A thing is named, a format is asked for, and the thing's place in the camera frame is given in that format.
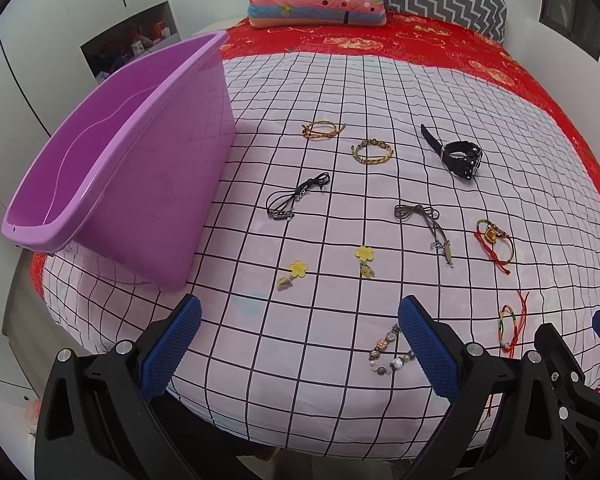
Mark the black digital wrist watch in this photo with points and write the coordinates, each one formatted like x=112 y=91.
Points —
x=461 y=158

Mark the white black grid cloth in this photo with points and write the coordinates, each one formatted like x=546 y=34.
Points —
x=328 y=156

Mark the colourful striped pillow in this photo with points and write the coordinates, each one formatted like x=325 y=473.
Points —
x=270 y=13

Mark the white wardrobe with niche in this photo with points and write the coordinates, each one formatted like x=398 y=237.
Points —
x=43 y=75

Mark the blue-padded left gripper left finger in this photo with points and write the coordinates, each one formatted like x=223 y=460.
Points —
x=164 y=343

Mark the red patterned bed sheet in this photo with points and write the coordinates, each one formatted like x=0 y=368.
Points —
x=423 y=41

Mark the dark window frame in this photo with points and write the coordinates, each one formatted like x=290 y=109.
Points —
x=576 y=20

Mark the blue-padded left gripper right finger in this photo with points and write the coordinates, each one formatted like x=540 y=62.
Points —
x=433 y=344

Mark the yellow flower hair clip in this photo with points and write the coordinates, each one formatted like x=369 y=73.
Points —
x=297 y=269

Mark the purple plastic tub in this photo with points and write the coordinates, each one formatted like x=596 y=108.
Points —
x=131 y=173

